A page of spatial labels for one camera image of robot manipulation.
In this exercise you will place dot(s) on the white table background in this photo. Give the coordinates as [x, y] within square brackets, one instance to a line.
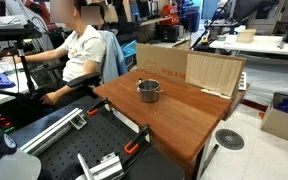
[260, 44]

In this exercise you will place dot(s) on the short aluminium rail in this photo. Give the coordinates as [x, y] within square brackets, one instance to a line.
[109, 168]

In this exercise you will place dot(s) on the cardboard box on floor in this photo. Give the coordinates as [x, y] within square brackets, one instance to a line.
[275, 120]

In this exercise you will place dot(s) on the black clamp orange handle rear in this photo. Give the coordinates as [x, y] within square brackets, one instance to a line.
[94, 109]

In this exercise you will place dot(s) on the long aluminium rail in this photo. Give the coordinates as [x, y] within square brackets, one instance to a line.
[72, 120]

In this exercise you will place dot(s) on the round floor drain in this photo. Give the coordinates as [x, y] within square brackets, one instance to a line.
[229, 139]

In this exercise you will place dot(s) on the steel pot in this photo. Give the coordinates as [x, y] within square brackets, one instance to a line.
[149, 90]

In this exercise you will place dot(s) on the small wooden box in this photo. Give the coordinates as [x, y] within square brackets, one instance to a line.
[246, 36]

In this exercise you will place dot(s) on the blue cloth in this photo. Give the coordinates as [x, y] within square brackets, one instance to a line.
[5, 82]

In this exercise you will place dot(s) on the black clamp orange handle front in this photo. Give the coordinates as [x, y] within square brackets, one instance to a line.
[136, 147]

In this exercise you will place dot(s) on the black camera on tripod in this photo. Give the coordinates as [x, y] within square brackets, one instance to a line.
[17, 33]

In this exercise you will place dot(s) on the brown cardboard box wall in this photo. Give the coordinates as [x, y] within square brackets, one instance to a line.
[168, 62]

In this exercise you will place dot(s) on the grey blue jacket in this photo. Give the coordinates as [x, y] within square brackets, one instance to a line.
[113, 64]

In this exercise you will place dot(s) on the black perforated breadboard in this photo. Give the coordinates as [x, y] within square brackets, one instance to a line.
[102, 135]

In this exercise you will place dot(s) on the light cardboard panel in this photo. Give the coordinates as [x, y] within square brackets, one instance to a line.
[214, 73]

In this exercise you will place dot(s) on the seated person white shirt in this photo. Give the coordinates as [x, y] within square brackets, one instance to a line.
[85, 48]

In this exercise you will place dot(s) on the black clamp orange handle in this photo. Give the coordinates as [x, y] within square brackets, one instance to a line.
[94, 109]
[136, 147]

